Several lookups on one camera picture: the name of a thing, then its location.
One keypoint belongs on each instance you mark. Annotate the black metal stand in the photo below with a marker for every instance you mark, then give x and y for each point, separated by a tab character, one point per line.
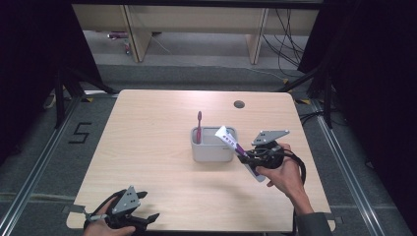
60	98
327	98

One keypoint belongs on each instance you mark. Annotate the person's left hand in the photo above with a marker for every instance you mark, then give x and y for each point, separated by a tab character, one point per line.
105	231

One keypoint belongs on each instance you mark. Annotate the metal floor rail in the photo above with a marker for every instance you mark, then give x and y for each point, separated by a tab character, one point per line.
36	170
347	170

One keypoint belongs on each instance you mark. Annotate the white rectangular holder cup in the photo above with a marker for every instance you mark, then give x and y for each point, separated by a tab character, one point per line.
209	152

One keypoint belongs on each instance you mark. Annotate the dark curtain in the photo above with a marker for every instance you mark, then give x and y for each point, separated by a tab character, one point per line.
29	49
377	82

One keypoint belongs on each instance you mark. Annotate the person's right hand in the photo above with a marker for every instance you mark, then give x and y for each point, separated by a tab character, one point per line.
288	178

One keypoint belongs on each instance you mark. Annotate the pink toothbrush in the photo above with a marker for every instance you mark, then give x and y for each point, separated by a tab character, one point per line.
199	126

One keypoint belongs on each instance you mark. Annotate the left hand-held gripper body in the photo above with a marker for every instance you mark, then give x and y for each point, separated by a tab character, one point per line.
126	201

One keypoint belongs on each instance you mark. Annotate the purple and white toothpaste tube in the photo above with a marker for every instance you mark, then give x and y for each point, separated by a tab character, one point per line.
226	136

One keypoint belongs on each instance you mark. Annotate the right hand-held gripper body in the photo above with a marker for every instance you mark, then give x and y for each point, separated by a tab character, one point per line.
268	137

